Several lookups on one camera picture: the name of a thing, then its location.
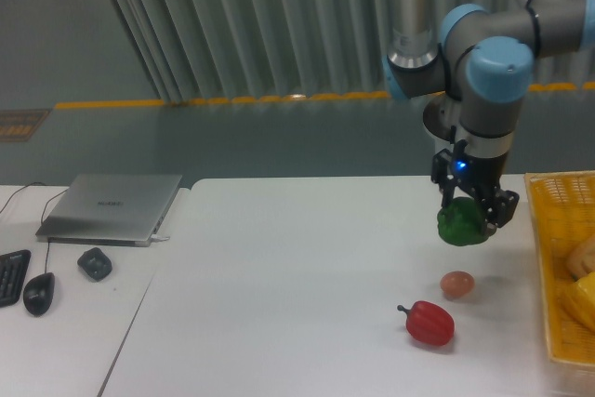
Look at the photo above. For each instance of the tan toy bread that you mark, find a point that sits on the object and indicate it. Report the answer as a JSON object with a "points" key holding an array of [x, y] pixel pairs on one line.
{"points": [[580, 262]]}

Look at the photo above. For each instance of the black keyboard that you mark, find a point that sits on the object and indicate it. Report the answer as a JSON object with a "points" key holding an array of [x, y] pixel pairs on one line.
{"points": [[13, 269]]}

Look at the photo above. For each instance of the green toy pepper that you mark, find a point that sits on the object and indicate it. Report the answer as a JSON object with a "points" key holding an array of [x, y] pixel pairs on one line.
{"points": [[461, 223]]}

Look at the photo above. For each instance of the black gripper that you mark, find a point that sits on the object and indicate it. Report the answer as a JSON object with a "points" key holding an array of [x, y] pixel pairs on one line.
{"points": [[479, 178]]}

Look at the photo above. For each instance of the black computer mouse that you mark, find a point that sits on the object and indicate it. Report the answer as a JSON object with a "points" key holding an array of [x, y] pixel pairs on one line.
{"points": [[38, 294]]}

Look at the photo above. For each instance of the red toy pepper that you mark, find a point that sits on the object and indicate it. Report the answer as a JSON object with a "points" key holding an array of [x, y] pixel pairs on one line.
{"points": [[428, 323]]}

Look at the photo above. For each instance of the silver closed laptop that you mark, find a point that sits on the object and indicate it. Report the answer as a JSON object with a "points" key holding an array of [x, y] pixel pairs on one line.
{"points": [[111, 209]]}

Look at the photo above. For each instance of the yellow toy pepper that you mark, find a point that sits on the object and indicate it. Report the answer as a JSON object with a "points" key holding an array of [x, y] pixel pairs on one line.
{"points": [[578, 300]]}

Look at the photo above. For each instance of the brown toy egg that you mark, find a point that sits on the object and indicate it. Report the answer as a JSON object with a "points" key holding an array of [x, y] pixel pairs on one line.
{"points": [[457, 284]]}

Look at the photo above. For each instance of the yellow woven basket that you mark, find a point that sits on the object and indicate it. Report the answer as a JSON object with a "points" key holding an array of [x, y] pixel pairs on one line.
{"points": [[562, 213]]}

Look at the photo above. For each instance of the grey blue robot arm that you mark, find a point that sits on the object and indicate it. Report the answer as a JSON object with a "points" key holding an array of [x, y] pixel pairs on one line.
{"points": [[477, 66]]}

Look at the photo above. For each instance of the grey pleated curtain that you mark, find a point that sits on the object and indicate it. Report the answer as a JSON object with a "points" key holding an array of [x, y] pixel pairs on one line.
{"points": [[204, 49]]}

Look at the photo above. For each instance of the small black case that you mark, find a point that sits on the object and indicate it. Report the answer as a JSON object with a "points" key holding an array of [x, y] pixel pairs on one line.
{"points": [[95, 264]]}

